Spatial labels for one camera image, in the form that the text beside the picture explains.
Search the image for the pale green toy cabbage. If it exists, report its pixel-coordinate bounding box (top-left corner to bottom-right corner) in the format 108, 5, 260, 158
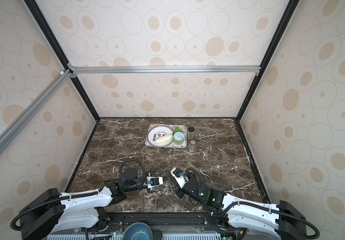
155, 134, 173, 147

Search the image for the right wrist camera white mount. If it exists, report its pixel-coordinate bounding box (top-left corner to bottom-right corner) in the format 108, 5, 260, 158
170, 168, 189, 189

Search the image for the white plate with red text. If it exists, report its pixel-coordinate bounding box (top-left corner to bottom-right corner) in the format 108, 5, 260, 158
147, 125, 173, 145

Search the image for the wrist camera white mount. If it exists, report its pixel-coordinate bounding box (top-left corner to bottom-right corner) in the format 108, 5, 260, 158
170, 168, 189, 189
146, 176, 163, 189

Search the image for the black corner frame post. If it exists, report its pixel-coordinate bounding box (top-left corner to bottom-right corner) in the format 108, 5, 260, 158
23, 0, 100, 122
236, 0, 300, 123

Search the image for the silver aluminium crossbar left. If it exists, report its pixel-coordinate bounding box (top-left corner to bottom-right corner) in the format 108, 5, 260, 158
0, 70, 71, 155

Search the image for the black corner frame post right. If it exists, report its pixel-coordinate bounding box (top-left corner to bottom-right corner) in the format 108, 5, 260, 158
236, 0, 300, 123

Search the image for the green tin can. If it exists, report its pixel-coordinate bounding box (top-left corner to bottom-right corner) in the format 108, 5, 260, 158
173, 132, 185, 146

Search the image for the dark lid glass jar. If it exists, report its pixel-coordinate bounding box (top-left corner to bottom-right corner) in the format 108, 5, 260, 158
187, 126, 195, 141

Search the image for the silver aluminium crossbar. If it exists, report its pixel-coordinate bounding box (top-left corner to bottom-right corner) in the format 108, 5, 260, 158
70, 66, 261, 74
0, 70, 71, 155

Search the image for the small clear glass jar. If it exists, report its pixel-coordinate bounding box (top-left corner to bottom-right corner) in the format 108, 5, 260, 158
189, 140, 196, 152

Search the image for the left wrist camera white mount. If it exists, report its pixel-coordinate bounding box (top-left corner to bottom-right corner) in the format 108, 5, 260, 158
146, 176, 163, 189

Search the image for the black corner frame post left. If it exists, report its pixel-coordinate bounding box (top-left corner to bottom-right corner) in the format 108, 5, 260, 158
23, 0, 100, 122

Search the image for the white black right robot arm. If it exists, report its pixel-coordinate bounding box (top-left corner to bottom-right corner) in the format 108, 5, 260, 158
170, 168, 320, 240

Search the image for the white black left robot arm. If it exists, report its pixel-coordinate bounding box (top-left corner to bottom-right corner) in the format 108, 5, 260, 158
10, 159, 163, 240

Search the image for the floral rectangular tray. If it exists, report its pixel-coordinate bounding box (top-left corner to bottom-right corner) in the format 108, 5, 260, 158
145, 124, 187, 149

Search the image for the blue ceramic bowl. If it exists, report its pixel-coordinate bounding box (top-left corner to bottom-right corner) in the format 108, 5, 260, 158
121, 222, 153, 240

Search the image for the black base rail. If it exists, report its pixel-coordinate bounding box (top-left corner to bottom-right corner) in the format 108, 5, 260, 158
32, 211, 293, 240

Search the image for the green toy leaf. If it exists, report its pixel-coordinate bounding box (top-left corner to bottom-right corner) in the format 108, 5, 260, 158
174, 127, 182, 133

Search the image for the silver aluminium crossbar back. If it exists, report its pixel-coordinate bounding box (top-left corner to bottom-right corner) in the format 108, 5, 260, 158
70, 66, 261, 74

